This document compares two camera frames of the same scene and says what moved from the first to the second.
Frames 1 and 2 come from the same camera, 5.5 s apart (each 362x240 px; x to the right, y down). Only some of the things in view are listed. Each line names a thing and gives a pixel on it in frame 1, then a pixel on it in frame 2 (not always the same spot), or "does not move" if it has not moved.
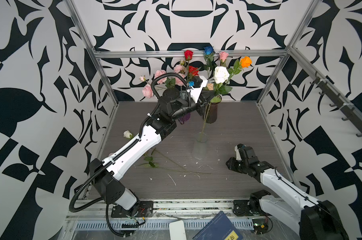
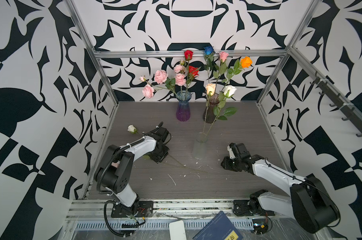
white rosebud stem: [128, 134] -> [132, 129]
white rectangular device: [177, 230] does not move
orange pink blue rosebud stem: [244, 62] does not move
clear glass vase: [199, 146] does not move
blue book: [220, 227] does not move
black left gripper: [200, 102] -> [158, 159]
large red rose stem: [193, 71] does not move
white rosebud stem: [221, 74] -> [229, 91]
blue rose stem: [208, 52] does not move
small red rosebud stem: [149, 165] -> [183, 166]
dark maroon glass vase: [210, 116] does not move
